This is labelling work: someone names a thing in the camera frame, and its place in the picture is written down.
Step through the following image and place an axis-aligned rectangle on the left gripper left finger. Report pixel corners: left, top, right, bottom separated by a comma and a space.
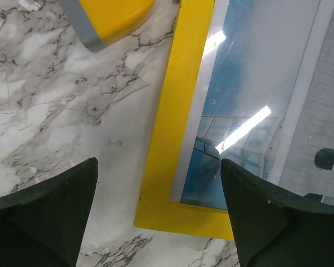
0, 157, 98, 266

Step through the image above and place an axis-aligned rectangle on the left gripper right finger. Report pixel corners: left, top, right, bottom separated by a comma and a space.
221, 159, 334, 266

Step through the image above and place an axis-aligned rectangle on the yellow picture frame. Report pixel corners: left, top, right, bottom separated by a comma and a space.
134, 1, 233, 240

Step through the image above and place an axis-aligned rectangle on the photo of white building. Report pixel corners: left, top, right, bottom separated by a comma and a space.
169, 1, 334, 210

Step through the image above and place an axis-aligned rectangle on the yellow grey eraser block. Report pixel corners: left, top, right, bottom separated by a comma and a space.
58, 0, 154, 52

